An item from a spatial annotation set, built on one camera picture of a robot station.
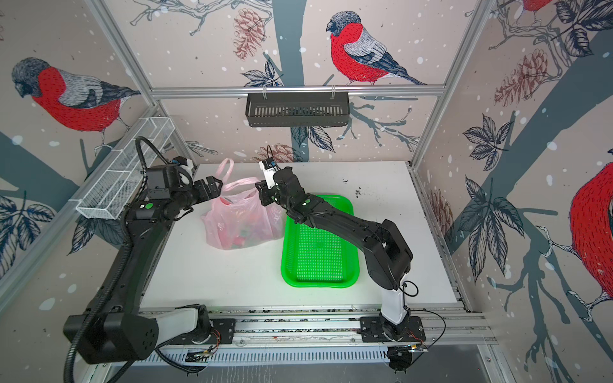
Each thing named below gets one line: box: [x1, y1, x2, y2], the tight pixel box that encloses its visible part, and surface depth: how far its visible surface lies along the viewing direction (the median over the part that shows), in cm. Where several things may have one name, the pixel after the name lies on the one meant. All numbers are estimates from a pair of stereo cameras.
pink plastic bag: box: [201, 157, 284, 250], surface depth 86 cm
